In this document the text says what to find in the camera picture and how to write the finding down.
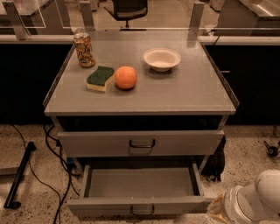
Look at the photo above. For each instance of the gold drink can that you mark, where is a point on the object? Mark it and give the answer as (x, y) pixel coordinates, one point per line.
(82, 43)

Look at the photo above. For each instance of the grey drawer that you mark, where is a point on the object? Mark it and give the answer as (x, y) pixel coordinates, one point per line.
(140, 186)
(140, 143)

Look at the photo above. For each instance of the green yellow sponge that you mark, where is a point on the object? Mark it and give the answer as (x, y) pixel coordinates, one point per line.
(100, 78)

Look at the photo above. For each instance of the wrapped gripper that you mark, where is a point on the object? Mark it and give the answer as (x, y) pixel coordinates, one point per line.
(231, 202)

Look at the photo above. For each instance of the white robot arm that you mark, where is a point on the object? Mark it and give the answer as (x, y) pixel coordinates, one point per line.
(250, 204)

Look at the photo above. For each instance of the black caster wheel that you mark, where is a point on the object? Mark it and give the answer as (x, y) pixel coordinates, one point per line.
(272, 151)

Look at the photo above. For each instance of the white bowl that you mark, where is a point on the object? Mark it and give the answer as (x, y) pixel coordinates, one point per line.
(161, 59)

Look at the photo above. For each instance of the clear acrylic barrier panel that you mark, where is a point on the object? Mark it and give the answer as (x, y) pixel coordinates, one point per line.
(207, 17)

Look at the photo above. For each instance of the grey top drawer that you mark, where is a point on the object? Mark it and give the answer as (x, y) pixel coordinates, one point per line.
(140, 143)

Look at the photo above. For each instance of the black floor stand bar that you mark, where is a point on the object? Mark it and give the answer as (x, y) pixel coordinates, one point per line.
(10, 202)

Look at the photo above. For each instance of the grey metal drawer cabinet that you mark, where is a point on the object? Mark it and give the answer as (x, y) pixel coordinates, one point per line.
(191, 96)

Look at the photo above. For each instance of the orange fruit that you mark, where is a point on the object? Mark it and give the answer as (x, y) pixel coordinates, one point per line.
(125, 77)

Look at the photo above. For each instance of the black office chair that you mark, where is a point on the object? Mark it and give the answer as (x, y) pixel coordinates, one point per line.
(126, 10)

